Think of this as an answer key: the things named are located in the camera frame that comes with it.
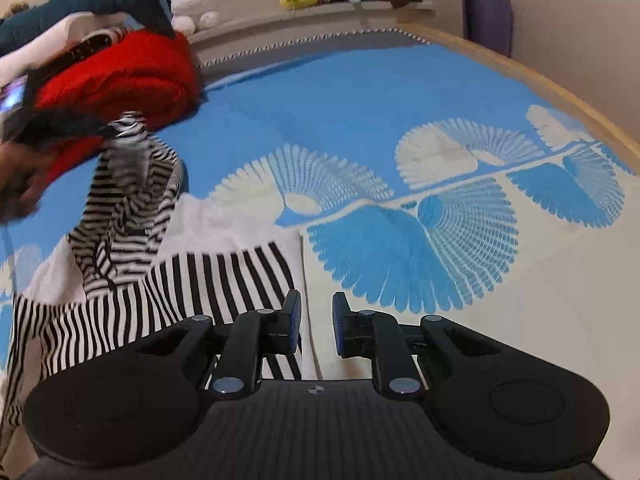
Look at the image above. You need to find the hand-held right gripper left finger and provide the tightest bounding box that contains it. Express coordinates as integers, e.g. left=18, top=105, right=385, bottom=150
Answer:
left=150, top=290, right=302, bottom=401

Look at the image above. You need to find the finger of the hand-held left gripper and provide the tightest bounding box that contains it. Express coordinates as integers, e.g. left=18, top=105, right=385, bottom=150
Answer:
left=47, top=111, right=121, bottom=142

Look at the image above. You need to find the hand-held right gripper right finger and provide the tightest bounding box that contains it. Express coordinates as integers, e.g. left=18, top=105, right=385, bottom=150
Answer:
left=332, top=291, right=488, bottom=401

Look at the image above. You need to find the black white striped shirt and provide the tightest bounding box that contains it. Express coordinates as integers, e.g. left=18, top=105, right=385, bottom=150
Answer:
left=0, top=111, right=321, bottom=443

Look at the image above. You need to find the person's left hand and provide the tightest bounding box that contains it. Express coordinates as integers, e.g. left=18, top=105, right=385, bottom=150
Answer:
left=0, top=141, right=55, bottom=223

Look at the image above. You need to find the red fluffy blanket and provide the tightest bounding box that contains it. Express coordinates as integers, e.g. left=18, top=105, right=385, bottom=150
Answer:
left=22, top=30, right=203, bottom=186

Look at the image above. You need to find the dark blue shark plush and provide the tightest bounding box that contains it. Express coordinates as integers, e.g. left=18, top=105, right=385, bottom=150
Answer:
left=0, top=0, right=193, bottom=57

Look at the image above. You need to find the white plush toy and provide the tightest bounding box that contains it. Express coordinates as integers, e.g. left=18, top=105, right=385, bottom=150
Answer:
left=170, top=0, right=222, bottom=36

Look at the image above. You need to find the blue white printed blanket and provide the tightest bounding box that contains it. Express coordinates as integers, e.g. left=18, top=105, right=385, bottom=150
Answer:
left=0, top=42, right=640, bottom=461

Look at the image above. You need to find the grey bed sheet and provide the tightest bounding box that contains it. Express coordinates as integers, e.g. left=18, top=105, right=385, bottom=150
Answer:
left=195, top=27, right=433, bottom=88

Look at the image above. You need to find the purple board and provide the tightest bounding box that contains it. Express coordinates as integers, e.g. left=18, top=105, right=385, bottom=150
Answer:
left=462, top=0, right=514, bottom=58

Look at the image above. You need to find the wooden bed frame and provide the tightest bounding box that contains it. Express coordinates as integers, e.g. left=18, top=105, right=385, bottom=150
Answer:
left=400, top=22, right=640, bottom=173

